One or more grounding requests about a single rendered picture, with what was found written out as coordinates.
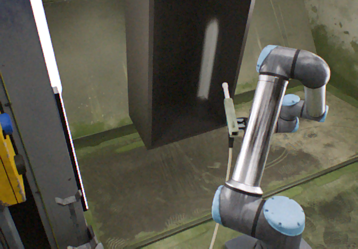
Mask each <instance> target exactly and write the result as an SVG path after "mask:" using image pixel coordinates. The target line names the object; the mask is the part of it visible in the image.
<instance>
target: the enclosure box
mask: <svg viewBox="0 0 358 249"><path fill-rule="evenodd" d="M124 2H125V29H126V56H127V83H128V110H129V117H130V119H131V120H132V122H133V124H134V126H135V128H136V130H137V132H138V133H139V135H140V137H141V139H142V141H143V143H144V144H145V146H146V148H147V150H151V149H154V148H157V147H161V146H164V145H167V144H170V143H174V142H177V141H179V140H183V139H186V138H190V137H193V136H196V135H199V134H203V133H206V132H209V131H212V130H215V129H218V128H222V127H225V126H227V123H226V122H227V118H226V113H225V107H224V99H225V93H224V88H223V86H222V84H223V83H227V85H228V87H227V88H228V92H229V97H230V98H232V100H233V99H234V94H235V89H236V86H237V82H238V76H239V72H240V67H241V62H242V58H243V53H244V50H245V45H246V41H247V36H248V31H249V26H250V22H251V17H252V14H253V9H254V5H255V0H124Z"/></svg>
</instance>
